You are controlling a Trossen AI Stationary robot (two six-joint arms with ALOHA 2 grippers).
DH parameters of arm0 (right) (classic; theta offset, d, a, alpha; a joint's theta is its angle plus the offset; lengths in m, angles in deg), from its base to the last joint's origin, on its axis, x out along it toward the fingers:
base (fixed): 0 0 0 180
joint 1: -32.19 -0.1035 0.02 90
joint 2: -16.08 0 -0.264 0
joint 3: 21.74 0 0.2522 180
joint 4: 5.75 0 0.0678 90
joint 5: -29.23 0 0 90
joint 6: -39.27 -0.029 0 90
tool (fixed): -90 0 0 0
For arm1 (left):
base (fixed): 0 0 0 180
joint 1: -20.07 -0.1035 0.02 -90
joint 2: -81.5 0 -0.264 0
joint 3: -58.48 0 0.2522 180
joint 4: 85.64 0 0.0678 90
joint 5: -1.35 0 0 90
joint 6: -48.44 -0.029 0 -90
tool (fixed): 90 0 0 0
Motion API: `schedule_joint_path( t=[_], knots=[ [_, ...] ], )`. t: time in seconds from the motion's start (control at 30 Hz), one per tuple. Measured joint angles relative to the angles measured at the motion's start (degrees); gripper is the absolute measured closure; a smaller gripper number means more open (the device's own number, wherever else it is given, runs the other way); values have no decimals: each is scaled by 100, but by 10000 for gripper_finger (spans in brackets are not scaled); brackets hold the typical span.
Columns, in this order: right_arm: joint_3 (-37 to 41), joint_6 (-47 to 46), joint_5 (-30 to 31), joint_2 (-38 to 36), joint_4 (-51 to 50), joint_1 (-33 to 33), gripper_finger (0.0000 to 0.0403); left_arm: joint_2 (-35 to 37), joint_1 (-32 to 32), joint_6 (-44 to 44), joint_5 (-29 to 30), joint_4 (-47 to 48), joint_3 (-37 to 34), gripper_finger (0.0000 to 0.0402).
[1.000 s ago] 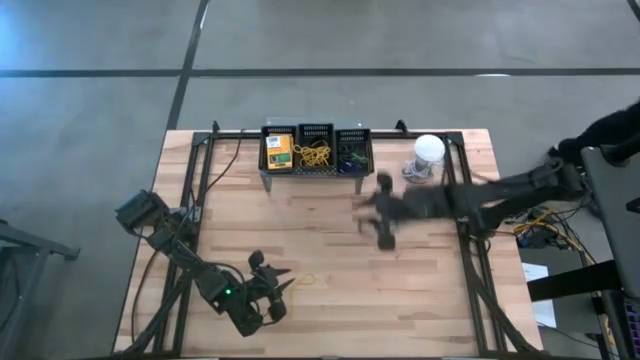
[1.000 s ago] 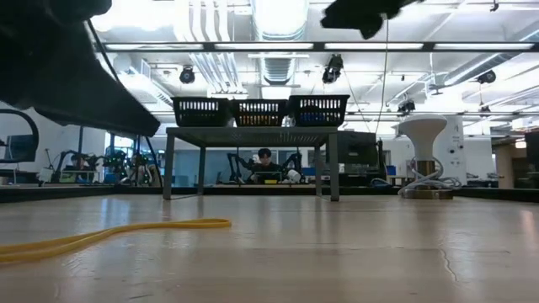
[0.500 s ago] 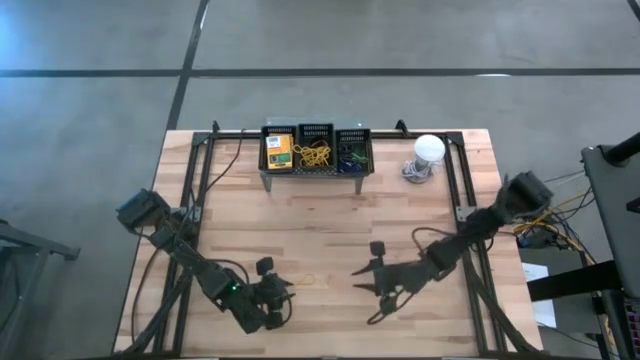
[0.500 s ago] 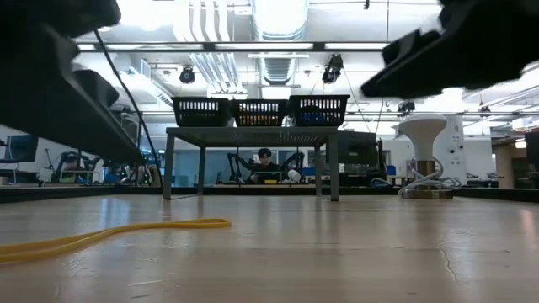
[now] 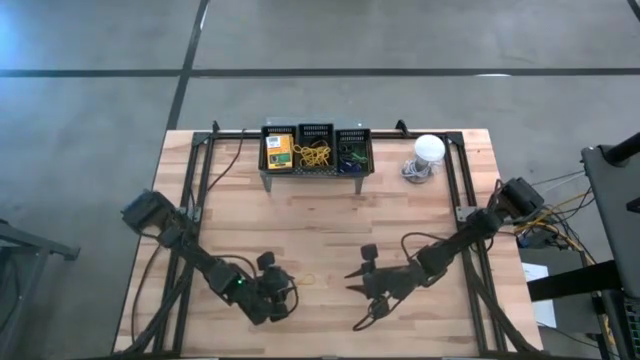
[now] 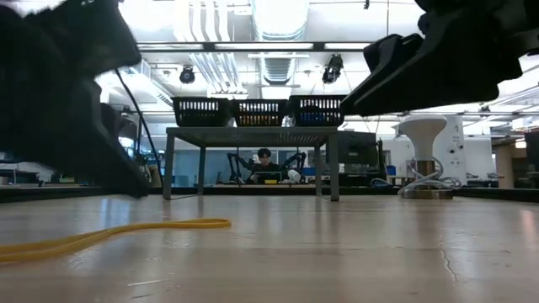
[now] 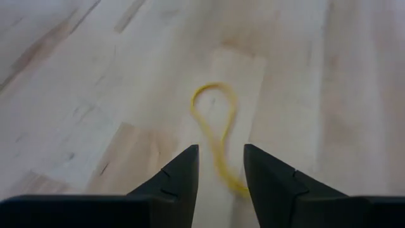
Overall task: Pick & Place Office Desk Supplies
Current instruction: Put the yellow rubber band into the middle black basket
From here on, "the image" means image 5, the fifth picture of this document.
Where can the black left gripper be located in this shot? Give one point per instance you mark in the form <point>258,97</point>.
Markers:
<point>275,290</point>

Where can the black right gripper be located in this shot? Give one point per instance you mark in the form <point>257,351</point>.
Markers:
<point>395,280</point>

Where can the yellow rubber band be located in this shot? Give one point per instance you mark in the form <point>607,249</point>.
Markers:
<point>325,157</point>
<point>310,161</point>
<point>320,150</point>
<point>300,150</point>
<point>314,279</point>

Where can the yellow crayon box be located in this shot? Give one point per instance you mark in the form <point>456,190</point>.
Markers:
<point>280,152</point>

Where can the black plastic slotted basket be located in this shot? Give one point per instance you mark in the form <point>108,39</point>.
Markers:
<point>262,150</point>
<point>316,131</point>
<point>354,136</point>

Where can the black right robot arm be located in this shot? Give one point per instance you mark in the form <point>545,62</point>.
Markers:
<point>465,235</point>

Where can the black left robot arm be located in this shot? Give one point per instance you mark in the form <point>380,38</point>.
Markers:
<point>200,255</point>

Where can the grey metal mesh shelf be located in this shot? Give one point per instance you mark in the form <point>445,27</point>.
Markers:
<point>266,184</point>

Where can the white dome-topped device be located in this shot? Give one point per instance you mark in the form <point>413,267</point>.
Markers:
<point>429,147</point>

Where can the white paper sheet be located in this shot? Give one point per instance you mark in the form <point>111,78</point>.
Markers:
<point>535,272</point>

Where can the grey cabinet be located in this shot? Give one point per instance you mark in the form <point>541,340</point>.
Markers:
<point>550,257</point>

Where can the black flat bar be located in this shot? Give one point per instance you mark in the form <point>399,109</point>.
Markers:
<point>575,282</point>

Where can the grey metal stand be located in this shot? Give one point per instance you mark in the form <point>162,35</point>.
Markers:
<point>30,240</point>

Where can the blue keyboard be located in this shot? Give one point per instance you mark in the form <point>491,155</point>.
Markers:
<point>632,320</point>

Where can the black pole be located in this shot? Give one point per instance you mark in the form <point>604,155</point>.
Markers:
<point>625,150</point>

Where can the black aluminium table frame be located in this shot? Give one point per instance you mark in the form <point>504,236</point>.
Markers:
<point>390,135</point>

